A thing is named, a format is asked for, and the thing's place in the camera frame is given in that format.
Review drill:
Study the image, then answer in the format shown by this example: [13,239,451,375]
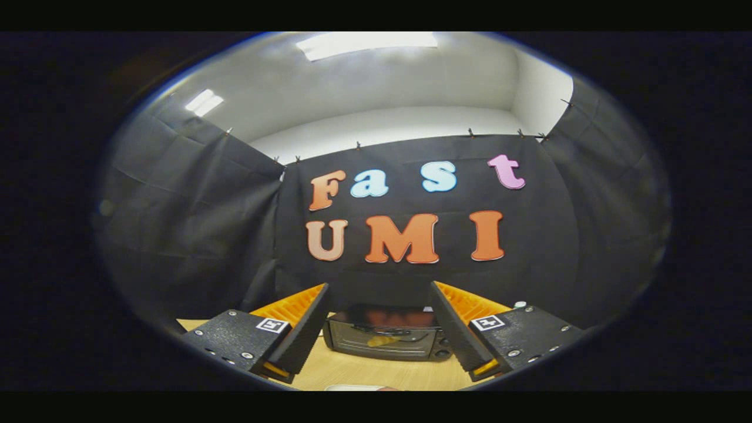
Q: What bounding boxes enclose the large ceiling light panel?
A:
[296,32,438,62]

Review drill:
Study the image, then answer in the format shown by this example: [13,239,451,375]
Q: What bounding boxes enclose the black toaster oven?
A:
[322,304,454,361]

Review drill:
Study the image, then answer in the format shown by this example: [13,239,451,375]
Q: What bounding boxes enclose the small ceiling light panel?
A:
[185,89,224,118]

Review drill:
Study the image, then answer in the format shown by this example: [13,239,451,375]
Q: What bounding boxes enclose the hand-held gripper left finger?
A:
[179,283,331,385]

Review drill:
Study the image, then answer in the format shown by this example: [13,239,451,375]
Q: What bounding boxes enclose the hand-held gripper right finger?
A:
[428,281,585,382]

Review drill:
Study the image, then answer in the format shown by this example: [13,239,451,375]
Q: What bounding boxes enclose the black backdrop cloth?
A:
[94,76,673,330]

